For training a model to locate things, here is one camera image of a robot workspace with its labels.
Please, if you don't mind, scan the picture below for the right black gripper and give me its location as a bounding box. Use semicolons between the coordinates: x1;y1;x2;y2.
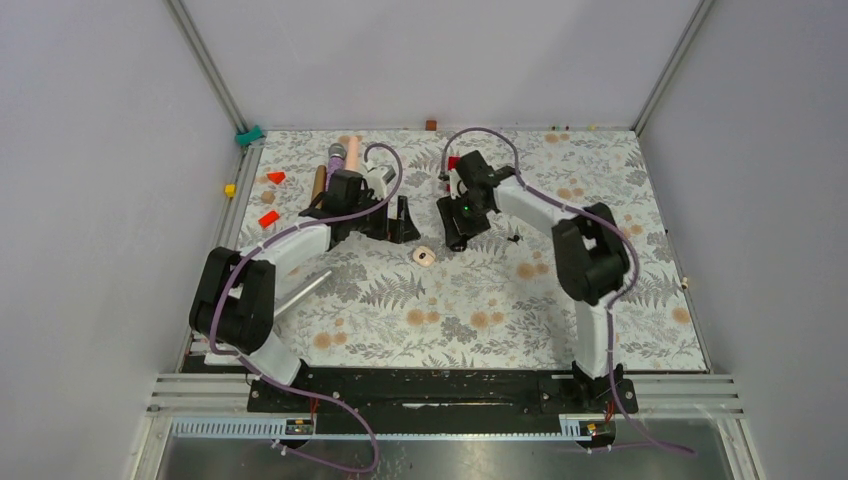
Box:
436;190;491;247

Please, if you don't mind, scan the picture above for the beige earbud charging case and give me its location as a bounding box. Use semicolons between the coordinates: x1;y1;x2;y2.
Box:
412;246;436;267

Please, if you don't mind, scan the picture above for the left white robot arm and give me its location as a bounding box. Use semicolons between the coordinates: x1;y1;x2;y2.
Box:
188;166;420;411

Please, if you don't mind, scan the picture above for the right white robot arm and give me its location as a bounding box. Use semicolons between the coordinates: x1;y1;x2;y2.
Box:
437;151;631;412

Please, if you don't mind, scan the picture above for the pink microphone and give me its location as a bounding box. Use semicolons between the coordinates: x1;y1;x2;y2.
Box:
345;136;360;171

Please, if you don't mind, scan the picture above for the floral patterned table mat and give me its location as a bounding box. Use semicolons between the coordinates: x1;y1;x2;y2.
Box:
225;129;710;372

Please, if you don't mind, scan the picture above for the brown microphone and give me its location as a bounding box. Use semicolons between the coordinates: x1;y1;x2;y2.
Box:
310;165;327;208

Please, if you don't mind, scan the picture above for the purple glitter microphone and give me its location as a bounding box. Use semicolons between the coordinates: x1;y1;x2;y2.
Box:
326;143;347;176

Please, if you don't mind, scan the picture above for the red flat block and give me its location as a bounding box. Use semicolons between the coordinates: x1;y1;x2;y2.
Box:
257;210;280;229

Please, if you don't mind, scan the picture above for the red triangular block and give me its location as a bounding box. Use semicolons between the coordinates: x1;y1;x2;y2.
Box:
266;171;286;185

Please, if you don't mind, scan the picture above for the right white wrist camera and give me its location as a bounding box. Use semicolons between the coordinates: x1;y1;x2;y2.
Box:
447;169;466;199

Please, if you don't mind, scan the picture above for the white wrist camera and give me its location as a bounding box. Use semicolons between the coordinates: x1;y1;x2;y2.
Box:
447;169;466;199
364;165;397;200

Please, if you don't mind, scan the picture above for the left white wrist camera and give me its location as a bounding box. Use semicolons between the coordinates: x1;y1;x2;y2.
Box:
364;165;397;200

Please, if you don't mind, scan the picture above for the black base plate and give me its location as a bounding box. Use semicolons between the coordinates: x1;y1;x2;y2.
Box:
247;366;639;435

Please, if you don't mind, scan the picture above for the slotted cable duct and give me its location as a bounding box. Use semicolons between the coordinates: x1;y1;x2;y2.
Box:
168;415;607;443

